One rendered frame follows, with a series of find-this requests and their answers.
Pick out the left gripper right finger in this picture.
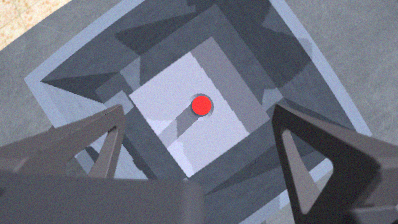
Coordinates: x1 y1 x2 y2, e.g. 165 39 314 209
272 104 398 224

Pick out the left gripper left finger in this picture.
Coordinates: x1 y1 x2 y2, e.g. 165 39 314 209
0 104 126 178

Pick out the white square plate with hole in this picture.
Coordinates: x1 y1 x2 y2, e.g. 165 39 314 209
129 36 270 178

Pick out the grey open box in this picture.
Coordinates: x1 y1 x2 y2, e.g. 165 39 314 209
24 0 372 224

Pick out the red peg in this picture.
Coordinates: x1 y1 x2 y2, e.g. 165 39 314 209
192 96 211 115

